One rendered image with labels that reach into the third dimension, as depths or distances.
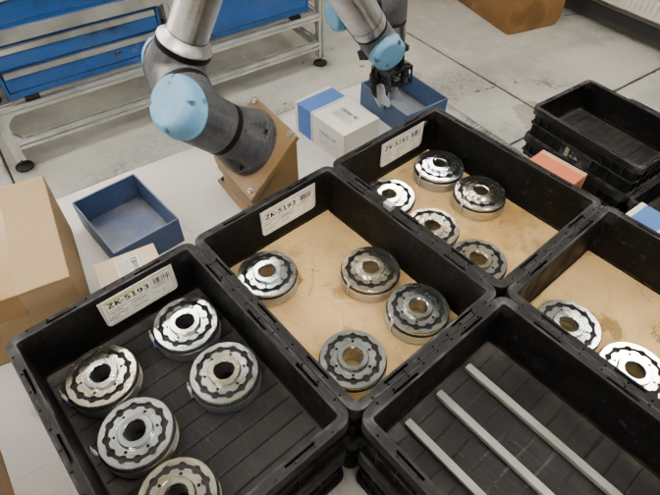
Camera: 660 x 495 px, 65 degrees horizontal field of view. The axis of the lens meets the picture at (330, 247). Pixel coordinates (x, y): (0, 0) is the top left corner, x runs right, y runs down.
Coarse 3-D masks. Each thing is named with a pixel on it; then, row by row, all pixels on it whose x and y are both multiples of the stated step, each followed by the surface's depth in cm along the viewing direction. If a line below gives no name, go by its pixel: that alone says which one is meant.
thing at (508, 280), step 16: (432, 112) 110; (400, 128) 106; (464, 128) 106; (368, 144) 102; (496, 144) 102; (336, 160) 99; (528, 160) 99; (352, 176) 96; (544, 176) 97; (368, 192) 93; (576, 192) 93; (400, 208) 90; (592, 208) 90; (416, 224) 88; (576, 224) 88; (432, 240) 85; (560, 240) 85; (464, 256) 83; (528, 256) 83; (480, 272) 81; (512, 272) 81; (496, 288) 79
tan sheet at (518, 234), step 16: (384, 176) 111; (400, 176) 111; (464, 176) 111; (416, 192) 107; (432, 192) 107; (448, 192) 107; (416, 208) 104; (448, 208) 104; (512, 208) 104; (464, 224) 101; (480, 224) 101; (496, 224) 101; (512, 224) 101; (528, 224) 101; (544, 224) 101; (496, 240) 99; (512, 240) 99; (528, 240) 99; (544, 240) 99; (512, 256) 96
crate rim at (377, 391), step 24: (288, 192) 93; (360, 192) 94; (240, 216) 89; (216, 264) 81; (456, 264) 83; (240, 288) 78; (480, 288) 79; (264, 312) 75; (288, 336) 73; (312, 360) 71; (408, 360) 70; (336, 384) 68; (384, 384) 68; (360, 408) 66
